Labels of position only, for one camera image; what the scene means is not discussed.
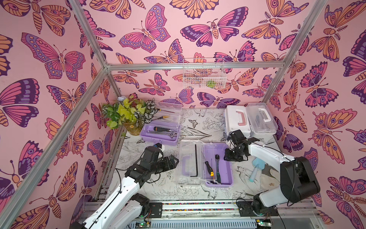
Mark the white wire basket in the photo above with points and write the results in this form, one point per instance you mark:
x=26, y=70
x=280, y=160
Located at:
x=204, y=75

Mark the purple toolbox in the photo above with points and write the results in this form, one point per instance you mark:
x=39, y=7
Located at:
x=173, y=122
x=202, y=163

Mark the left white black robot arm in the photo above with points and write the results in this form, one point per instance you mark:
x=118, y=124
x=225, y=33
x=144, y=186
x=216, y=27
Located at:
x=125, y=203

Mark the silver adjustable wrench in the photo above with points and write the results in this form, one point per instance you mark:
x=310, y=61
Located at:
x=169, y=134

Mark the potted green plant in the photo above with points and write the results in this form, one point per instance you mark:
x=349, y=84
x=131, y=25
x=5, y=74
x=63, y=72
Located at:
x=131, y=113

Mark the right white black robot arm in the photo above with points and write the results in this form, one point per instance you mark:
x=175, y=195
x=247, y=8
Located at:
x=297, y=178

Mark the black orange ringed screwdriver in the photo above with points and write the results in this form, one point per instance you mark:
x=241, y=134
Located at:
x=163, y=129

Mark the black hex key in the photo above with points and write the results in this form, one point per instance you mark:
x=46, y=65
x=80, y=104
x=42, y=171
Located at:
x=196, y=162

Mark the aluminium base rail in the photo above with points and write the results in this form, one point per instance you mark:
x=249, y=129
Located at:
x=201, y=214

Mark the green handled ratchet tool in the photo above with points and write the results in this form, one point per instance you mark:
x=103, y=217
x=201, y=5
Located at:
x=218, y=176

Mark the blue white toolbox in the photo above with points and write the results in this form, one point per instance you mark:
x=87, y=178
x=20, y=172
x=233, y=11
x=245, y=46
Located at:
x=236, y=118

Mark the white clear-lid toolbox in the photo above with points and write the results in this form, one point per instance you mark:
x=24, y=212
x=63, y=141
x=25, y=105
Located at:
x=261, y=120

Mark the yellow handled brush tool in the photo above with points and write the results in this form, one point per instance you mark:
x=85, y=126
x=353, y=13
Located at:
x=162, y=117

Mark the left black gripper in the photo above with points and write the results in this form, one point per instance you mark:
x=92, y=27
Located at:
x=172, y=165

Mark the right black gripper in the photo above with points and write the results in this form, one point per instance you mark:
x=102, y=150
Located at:
x=231, y=153

